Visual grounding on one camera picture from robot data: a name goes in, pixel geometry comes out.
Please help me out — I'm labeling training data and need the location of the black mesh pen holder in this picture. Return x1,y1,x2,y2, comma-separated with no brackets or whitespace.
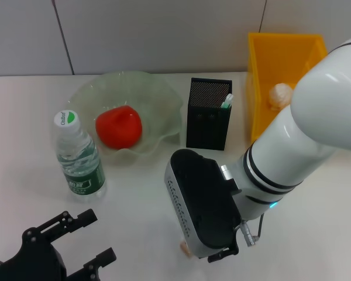
185,77,233,152

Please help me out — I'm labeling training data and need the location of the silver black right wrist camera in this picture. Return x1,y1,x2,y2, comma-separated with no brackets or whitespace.
164,148,242,259

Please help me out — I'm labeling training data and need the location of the yellow plastic bin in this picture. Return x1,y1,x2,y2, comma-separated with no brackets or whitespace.
246,32,328,144

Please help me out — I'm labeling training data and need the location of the mint green utility knife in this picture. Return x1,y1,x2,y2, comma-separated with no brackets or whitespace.
221,93,234,109

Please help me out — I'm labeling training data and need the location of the right wrist cable with connector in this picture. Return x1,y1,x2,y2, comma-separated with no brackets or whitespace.
239,213,266,248

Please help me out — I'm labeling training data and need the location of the beige eraser with barcode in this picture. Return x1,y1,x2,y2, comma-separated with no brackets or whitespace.
178,241,192,258

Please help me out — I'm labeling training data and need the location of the red-orange toy fruit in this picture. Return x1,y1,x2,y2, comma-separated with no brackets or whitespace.
95,105,143,150

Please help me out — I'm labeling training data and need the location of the frosted green glass fruit bowl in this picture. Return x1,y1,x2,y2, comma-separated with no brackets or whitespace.
64,71,184,165

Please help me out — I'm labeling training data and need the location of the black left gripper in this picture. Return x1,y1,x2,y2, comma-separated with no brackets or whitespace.
0,208,117,281

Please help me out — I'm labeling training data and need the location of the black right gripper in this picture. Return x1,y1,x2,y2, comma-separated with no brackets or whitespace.
207,233,240,263

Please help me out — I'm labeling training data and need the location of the clear water bottle green label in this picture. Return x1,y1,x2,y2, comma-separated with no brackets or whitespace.
52,109,106,204

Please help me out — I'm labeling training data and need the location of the white paper ball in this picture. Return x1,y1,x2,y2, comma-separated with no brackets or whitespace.
268,83,294,112

